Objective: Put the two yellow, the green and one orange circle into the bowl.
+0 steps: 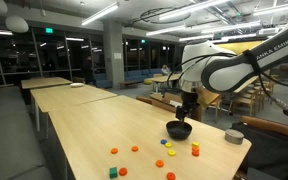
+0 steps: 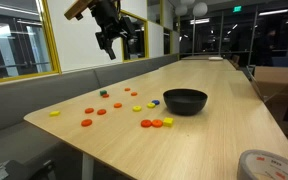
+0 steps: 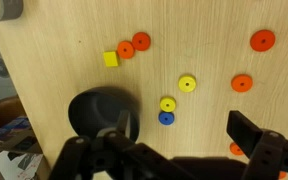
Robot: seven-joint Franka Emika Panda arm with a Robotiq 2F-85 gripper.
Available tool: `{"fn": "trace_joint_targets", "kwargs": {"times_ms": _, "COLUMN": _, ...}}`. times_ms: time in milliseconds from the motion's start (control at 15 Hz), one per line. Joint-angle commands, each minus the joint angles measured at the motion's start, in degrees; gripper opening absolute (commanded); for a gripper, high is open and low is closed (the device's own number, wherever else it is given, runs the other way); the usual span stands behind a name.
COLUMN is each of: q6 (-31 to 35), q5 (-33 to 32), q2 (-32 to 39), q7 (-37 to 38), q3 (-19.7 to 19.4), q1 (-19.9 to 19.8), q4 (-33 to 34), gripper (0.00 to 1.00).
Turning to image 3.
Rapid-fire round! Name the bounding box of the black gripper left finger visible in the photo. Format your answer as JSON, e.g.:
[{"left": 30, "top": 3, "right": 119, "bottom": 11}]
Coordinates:
[{"left": 116, "top": 110, "right": 130, "bottom": 135}]

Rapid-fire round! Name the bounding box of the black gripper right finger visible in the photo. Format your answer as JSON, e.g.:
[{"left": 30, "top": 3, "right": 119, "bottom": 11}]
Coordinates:
[{"left": 226, "top": 110, "right": 263, "bottom": 157}]

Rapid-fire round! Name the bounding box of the yellow disc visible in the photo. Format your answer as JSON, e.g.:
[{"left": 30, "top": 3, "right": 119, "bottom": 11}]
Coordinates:
[
  {"left": 178, "top": 75, "right": 197, "bottom": 92},
  {"left": 160, "top": 97, "right": 176, "bottom": 112}
]

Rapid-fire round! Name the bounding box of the orange disc mid table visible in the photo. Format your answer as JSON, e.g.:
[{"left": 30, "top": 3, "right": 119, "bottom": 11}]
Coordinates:
[{"left": 231, "top": 74, "right": 253, "bottom": 93}]

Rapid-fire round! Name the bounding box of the black bowl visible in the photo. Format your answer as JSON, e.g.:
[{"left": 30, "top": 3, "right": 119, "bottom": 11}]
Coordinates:
[{"left": 68, "top": 86, "right": 140, "bottom": 141}]

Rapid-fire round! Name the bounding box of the orange disc near gripper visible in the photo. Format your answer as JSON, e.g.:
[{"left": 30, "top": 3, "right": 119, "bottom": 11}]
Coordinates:
[{"left": 230, "top": 142, "right": 244, "bottom": 155}]

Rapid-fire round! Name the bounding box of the yellow square block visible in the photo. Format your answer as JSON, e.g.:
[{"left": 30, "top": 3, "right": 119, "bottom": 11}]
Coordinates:
[{"left": 103, "top": 51, "right": 119, "bottom": 67}]

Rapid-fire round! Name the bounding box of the orange disc beside block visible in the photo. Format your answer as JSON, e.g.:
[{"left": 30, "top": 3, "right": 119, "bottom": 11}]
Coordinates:
[{"left": 117, "top": 41, "right": 135, "bottom": 59}]

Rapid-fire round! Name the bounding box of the red-orange disc beside block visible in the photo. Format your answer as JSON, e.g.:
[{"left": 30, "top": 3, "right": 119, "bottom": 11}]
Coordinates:
[{"left": 132, "top": 32, "right": 151, "bottom": 51}]

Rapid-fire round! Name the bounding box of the large red-orange disc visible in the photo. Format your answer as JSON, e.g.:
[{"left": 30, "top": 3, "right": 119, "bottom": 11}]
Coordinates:
[{"left": 250, "top": 30, "right": 276, "bottom": 52}]

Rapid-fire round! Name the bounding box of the cardboard box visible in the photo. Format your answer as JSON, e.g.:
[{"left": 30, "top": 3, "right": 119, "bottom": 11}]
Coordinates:
[{"left": 0, "top": 96, "right": 50, "bottom": 180}]

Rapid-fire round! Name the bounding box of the grey duct tape roll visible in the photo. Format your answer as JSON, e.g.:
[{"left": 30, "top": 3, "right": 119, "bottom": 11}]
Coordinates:
[{"left": 0, "top": 0, "right": 23, "bottom": 21}]

